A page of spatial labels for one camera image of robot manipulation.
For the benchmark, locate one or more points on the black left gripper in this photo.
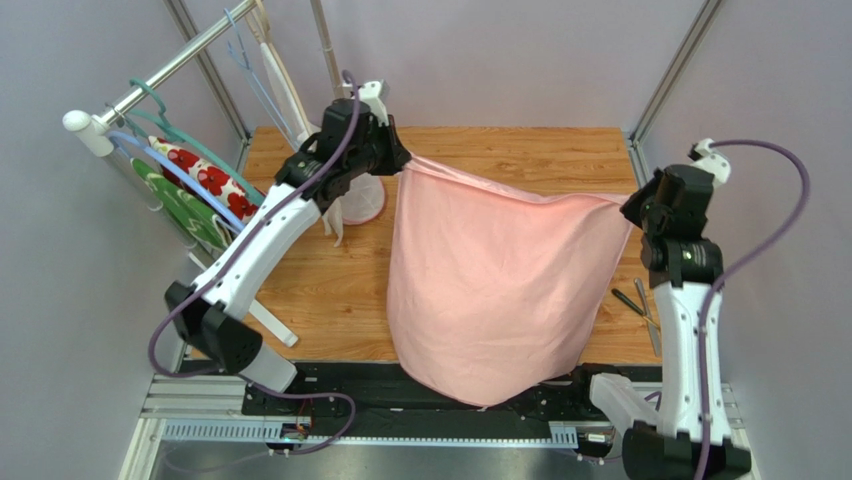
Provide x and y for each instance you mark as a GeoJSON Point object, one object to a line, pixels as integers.
{"type": "Point", "coordinates": [397, 154]}

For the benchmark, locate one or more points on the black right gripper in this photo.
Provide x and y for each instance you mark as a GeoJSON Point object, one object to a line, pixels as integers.
{"type": "Point", "coordinates": [639, 207]}

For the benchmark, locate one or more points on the pink cloth napkin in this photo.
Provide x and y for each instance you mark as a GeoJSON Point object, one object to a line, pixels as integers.
{"type": "Point", "coordinates": [492, 289]}

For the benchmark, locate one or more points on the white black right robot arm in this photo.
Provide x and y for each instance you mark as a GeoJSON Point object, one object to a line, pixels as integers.
{"type": "Point", "coordinates": [689, 435]}

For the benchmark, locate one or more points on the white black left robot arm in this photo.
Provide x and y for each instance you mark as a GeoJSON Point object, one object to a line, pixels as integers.
{"type": "Point", "coordinates": [208, 314]}

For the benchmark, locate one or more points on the red floral white cloth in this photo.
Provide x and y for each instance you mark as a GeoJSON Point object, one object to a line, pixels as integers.
{"type": "Point", "coordinates": [212, 178]}

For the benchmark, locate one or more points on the beige hanger with white cloth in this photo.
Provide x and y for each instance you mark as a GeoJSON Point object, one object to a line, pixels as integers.
{"type": "Point", "coordinates": [281, 88]}

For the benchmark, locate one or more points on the light blue thin hanger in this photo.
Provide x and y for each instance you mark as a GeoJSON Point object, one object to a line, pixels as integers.
{"type": "Point", "coordinates": [241, 59]}

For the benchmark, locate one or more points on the green patterned cloth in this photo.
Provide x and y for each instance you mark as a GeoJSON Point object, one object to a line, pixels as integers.
{"type": "Point", "coordinates": [194, 216]}

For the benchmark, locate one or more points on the teal plastic hanger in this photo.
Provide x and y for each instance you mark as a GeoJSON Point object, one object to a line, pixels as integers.
{"type": "Point", "coordinates": [175, 134]}

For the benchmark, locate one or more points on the metal clothes rack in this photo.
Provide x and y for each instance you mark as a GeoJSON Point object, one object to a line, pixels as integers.
{"type": "Point", "coordinates": [92, 129]}

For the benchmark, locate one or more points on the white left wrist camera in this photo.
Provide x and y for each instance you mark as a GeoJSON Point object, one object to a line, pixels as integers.
{"type": "Point", "coordinates": [373, 94]}

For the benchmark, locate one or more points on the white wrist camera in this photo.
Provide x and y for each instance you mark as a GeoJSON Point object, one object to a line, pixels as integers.
{"type": "Point", "coordinates": [373, 94]}
{"type": "Point", "coordinates": [709, 159]}

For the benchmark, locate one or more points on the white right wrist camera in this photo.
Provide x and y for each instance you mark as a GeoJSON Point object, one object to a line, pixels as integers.
{"type": "Point", "coordinates": [709, 159]}

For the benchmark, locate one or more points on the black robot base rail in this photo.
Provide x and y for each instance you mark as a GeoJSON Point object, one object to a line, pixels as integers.
{"type": "Point", "coordinates": [381, 400]}

